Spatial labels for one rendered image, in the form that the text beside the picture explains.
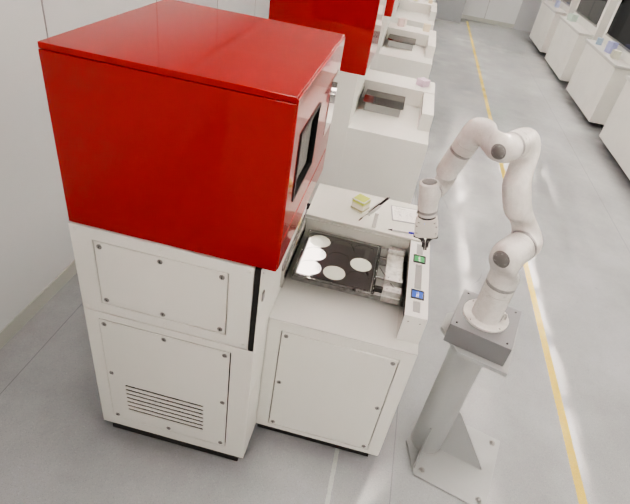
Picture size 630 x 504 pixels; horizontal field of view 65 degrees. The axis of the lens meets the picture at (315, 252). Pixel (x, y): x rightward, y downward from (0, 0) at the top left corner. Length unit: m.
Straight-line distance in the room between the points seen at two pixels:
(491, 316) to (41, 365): 2.31
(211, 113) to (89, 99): 0.37
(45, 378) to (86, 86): 1.82
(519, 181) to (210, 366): 1.36
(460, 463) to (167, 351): 1.60
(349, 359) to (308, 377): 0.23
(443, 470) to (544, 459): 0.60
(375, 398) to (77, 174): 1.49
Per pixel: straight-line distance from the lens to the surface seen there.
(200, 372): 2.13
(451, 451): 2.85
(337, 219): 2.46
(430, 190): 2.10
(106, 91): 1.58
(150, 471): 2.62
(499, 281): 2.03
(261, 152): 1.44
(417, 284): 2.19
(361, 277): 2.23
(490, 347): 2.15
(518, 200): 1.90
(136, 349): 2.18
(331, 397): 2.34
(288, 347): 2.16
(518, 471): 3.00
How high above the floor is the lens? 2.26
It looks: 36 degrees down
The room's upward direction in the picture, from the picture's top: 10 degrees clockwise
